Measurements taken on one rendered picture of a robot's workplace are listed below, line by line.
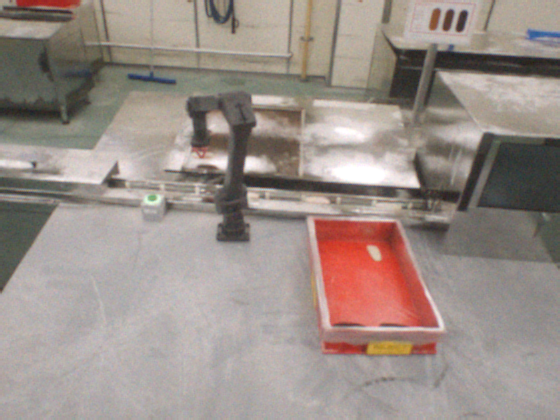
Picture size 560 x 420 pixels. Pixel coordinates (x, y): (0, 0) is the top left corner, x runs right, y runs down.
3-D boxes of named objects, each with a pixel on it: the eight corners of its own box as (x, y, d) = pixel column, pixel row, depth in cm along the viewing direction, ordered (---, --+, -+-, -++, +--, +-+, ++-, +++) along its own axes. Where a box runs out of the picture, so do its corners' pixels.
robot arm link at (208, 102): (219, 113, 121) (253, 107, 125) (215, 93, 119) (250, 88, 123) (184, 112, 159) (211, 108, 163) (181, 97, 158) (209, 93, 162)
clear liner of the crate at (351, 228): (318, 357, 111) (322, 334, 106) (303, 235, 152) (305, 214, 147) (442, 357, 113) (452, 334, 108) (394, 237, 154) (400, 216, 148)
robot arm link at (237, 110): (229, 118, 113) (263, 112, 117) (213, 89, 121) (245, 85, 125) (220, 220, 145) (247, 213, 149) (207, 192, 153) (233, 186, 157)
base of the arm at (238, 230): (215, 241, 148) (250, 241, 149) (215, 223, 144) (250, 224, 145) (217, 225, 155) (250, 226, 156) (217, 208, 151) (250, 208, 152)
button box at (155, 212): (142, 228, 158) (138, 204, 152) (148, 214, 164) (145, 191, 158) (163, 229, 157) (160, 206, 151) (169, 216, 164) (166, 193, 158)
